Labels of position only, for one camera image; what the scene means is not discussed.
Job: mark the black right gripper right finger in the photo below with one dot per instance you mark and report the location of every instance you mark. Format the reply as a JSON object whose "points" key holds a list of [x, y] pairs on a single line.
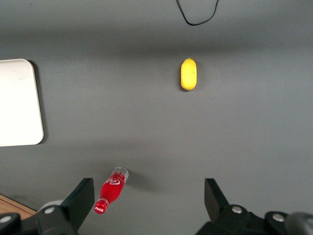
{"points": [[220, 215]]}

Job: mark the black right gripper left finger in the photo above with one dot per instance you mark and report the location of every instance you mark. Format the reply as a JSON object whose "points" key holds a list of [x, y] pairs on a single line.
{"points": [[73, 208]]}

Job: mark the white rectangular tray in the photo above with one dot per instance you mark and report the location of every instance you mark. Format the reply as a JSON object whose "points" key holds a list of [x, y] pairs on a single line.
{"points": [[17, 102]]}

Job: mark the red cola bottle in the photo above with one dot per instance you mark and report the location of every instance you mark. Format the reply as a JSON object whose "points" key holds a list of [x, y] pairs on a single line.
{"points": [[111, 191]]}

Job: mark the wooden drawer cabinet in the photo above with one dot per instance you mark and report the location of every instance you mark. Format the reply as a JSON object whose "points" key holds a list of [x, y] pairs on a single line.
{"points": [[12, 205]]}

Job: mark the yellow lemon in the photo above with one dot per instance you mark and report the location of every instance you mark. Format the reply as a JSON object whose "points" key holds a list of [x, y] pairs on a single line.
{"points": [[188, 73]]}

